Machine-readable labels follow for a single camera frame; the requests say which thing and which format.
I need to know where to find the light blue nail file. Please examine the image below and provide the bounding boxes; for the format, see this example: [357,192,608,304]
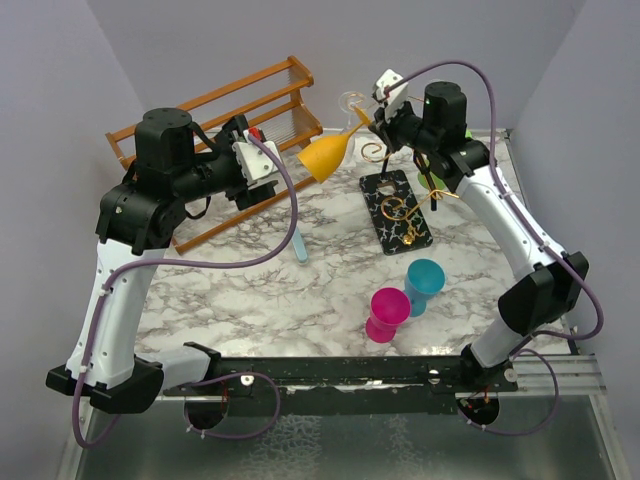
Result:
[291,227,309,265]

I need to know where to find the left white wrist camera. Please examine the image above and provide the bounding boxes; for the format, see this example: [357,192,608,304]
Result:
[232,128,281,186]

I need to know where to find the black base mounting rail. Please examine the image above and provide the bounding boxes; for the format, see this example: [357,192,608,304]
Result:
[163,355,518,417]

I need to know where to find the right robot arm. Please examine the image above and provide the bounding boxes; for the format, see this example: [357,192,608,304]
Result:
[370,70,589,391]

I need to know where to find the wooden shelf rack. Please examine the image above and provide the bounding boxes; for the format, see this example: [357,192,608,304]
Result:
[105,55,332,256]

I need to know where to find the pink plastic goblet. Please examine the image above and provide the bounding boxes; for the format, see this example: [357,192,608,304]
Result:
[365,287,411,343]

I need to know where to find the orange plastic goblet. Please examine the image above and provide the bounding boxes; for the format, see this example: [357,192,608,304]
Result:
[297,106,371,183]

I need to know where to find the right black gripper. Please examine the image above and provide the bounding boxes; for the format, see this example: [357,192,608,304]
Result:
[369,97,438,156]

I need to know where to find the gold wire glass rack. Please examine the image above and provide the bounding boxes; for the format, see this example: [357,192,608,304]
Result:
[359,141,433,256]

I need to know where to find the blue plastic goblet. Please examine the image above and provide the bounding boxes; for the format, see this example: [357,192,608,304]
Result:
[404,259,446,317]

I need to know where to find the green plastic goblet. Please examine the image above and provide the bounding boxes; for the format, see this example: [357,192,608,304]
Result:
[414,126,474,193]

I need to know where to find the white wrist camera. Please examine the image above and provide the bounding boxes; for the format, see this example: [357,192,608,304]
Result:
[372,69,408,123]
[232,128,281,186]

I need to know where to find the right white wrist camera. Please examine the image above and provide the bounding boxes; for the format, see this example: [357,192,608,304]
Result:
[372,69,408,123]

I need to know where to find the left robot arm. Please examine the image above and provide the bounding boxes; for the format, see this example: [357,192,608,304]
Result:
[46,108,275,414]

